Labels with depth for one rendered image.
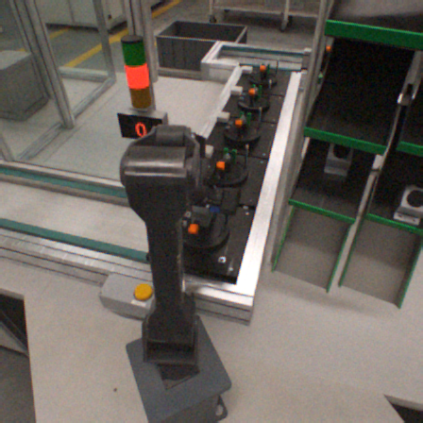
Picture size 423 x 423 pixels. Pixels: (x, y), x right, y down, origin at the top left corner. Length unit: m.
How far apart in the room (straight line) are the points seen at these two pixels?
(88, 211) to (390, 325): 0.92
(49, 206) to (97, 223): 0.19
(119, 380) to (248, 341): 0.31
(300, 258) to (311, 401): 0.31
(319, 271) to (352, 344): 0.21
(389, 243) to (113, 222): 0.75
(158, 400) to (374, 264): 0.54
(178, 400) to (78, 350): 0.37
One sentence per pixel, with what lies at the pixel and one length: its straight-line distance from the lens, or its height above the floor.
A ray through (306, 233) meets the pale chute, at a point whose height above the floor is 1.07.
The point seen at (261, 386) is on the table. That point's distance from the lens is 0.84.
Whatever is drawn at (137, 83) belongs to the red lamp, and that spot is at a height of 1.32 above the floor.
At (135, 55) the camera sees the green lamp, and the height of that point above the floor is 1.39.
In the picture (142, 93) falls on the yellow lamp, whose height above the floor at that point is 1.30.
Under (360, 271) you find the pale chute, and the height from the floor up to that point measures 1.02.
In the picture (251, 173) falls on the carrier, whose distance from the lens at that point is 1.11.
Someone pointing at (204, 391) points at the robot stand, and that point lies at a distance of 0.62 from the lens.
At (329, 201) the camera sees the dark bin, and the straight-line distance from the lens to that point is 0.70.
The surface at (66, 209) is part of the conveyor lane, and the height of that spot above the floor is 0.92.
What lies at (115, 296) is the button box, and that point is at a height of 0.96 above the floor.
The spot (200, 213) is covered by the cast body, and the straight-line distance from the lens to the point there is 0.84.
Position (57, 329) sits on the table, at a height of 0.86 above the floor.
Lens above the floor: 1.66
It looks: 45 degrees down
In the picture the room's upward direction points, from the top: straight up
